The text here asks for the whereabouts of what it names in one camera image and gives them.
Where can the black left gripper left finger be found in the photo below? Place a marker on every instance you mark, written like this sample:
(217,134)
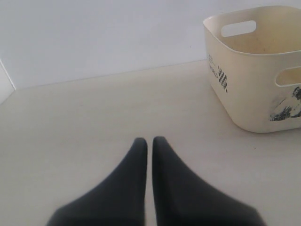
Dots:
(119,200)

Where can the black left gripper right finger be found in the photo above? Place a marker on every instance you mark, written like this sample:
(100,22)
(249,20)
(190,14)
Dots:
(182,198)

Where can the cream plastic basket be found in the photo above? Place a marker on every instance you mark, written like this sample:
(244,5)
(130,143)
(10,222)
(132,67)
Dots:
(254,63)

